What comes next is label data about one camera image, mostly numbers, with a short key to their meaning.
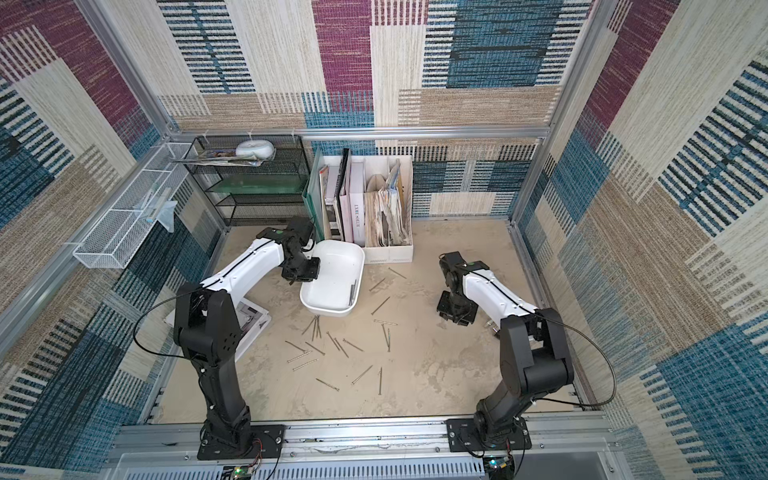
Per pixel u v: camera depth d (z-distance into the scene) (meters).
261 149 0.89
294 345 0.89
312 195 0.85
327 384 0.82
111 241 0.71
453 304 0.76
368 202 0.99
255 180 0.99
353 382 0.83
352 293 0.94
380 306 0.97
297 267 0.79
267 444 0.73
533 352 0.46
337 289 0.94
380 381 0.83
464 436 0.73
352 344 0.89
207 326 0.51
